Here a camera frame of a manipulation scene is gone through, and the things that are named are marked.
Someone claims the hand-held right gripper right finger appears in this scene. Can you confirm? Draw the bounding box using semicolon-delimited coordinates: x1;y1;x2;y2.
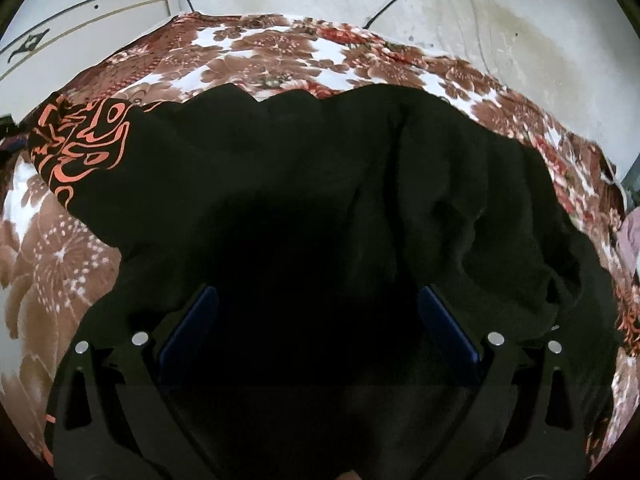
416;284;587;480

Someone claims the pink cloth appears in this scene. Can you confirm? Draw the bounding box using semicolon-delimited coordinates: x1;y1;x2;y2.
616;210;640;277

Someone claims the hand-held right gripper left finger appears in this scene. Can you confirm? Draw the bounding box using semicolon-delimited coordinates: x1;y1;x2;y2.
51;284;221;480

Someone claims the white headboard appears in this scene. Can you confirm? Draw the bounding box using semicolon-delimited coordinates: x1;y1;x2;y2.
0;0;178;92

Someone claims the floral brown bed blanket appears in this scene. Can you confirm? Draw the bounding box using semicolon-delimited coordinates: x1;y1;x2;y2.
0;11;640;466

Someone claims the black garment with orange print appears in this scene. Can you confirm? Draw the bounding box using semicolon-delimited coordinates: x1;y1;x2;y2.
31;84;623;480

